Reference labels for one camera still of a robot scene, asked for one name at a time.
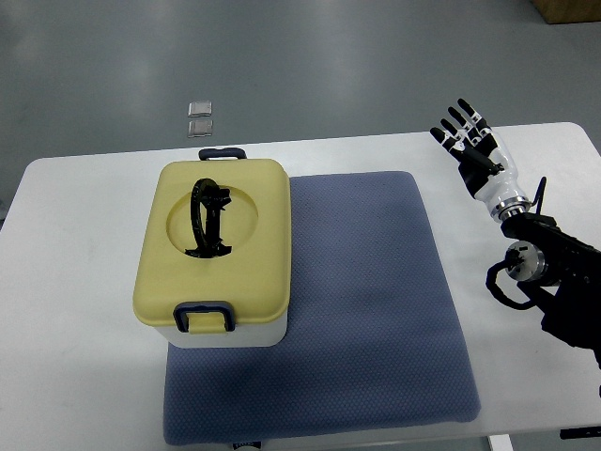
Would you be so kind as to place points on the white storage box base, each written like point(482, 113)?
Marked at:
point(244, 336)

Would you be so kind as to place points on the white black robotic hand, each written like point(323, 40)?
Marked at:
point(484, 161)

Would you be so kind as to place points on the black label under table edge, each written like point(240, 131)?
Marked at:
point(580, 433)

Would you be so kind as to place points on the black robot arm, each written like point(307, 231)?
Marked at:
point(555, 272)

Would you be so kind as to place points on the dark blue rear latch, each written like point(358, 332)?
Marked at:
point(206, 154)

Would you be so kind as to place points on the metal floor plate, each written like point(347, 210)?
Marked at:
point(200, 109)
point(200, 128)

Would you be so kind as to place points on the lower metal floor plate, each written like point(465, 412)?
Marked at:
point(200, 128)

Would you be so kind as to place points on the black lid carry handle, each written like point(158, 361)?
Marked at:
point(208, 200)

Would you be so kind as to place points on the upper metal floor plate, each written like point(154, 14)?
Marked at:
point(200, 109)

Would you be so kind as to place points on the dark blue front latch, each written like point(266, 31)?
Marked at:
point(205, 317)

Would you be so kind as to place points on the brown cardboard box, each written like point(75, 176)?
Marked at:
point(568, 11)

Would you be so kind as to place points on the yellow storage box lid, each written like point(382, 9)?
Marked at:
point(254, 278)

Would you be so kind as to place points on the dark blue latch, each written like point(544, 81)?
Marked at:
point(206, 154)
point(205, 317)

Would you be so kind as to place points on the blue fabric mat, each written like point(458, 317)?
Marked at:
point(372, 341)

